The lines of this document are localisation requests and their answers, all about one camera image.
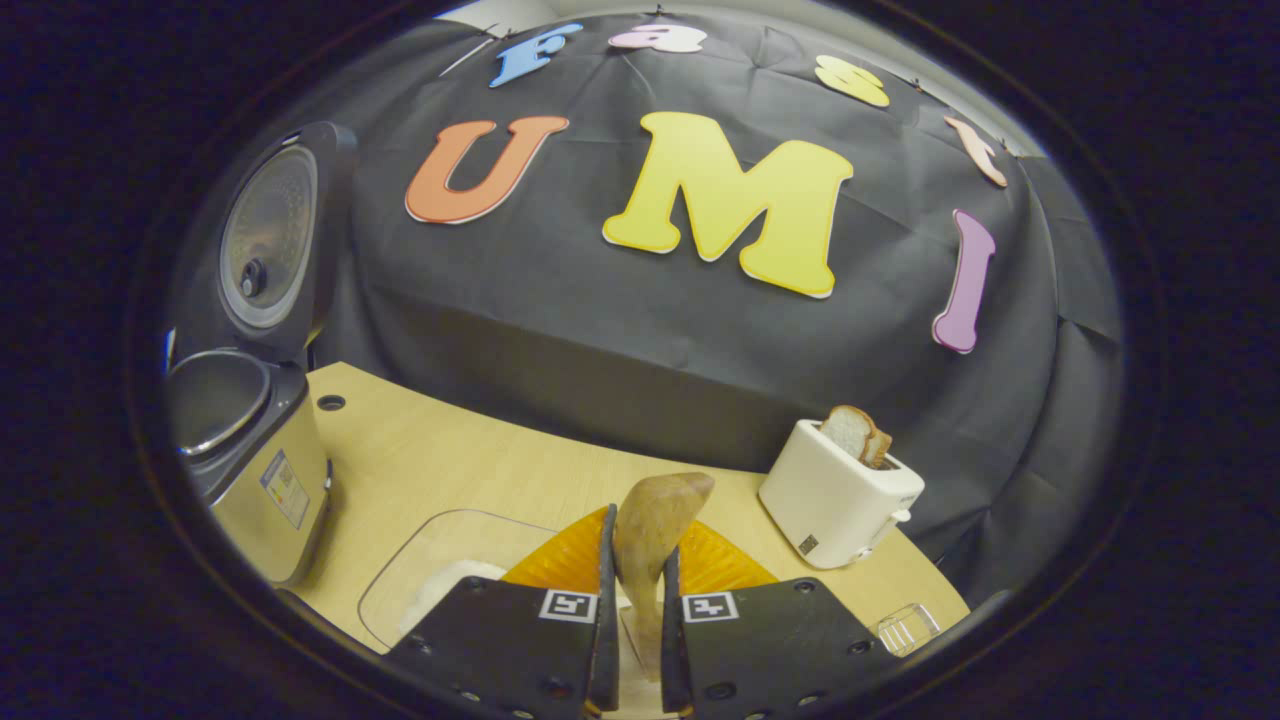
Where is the white toaster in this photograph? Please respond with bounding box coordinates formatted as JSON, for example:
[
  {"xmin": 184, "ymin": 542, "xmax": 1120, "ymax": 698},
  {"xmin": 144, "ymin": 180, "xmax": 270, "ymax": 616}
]
[{"xmin": 758, "ymin": 418, "xmax": 926, "ymax": 571}]

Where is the wooden spoon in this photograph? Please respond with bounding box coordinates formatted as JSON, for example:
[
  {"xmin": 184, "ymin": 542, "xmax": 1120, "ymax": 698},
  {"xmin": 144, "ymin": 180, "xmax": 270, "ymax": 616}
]
[{"xmin": 612, "ymin": 472, "xmax": 716, "ymax": 681}]

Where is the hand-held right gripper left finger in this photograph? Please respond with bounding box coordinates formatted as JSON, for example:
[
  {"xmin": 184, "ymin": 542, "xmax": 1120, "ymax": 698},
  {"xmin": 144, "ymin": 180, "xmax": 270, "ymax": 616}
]
[{"xmin": 385, "ymin": 503, "xmax": 621, "ymax": 720}]

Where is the black backdrop cloth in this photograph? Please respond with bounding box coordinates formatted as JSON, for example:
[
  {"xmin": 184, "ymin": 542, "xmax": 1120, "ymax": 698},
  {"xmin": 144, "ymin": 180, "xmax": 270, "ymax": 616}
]
[{"xmin": 165, "ymin": 10, "xmax": 1126, "ymax": 611}]

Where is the clear plastic rice container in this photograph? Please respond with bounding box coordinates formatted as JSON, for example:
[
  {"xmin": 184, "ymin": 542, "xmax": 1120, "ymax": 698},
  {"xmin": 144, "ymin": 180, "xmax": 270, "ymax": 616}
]
[{"xmin": 358, "ymin": 508, "xmax": 561, "ymax": 651}]

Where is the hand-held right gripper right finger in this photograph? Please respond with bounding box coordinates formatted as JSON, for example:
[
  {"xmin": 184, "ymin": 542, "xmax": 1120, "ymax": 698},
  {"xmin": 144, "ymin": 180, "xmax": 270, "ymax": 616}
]
[{"xmin": 660, "ymin": 520, "xmax": 896, "ymax": 716}]

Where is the silver black rice cooker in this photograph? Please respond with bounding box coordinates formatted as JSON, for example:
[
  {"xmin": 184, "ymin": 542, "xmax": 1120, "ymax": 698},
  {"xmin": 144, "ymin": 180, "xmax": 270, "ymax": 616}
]
[{"xmin": 163, "ymin": 122, "xmax": 359, "ymax": 589}]

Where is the pale bread slice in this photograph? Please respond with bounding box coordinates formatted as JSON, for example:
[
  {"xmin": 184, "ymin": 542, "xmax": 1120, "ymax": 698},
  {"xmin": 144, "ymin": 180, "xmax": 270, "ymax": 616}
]
[{"xmin": 820, "ymin": 404, "xmax": 877, "ymax": 463}]

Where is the clear chopstick holder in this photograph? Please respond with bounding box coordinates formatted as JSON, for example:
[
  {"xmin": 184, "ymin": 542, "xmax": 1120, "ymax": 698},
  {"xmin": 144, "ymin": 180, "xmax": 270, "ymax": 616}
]
[{"xmin": 878, "ymin": 603, "xmax": 941, "ymax": 656}]

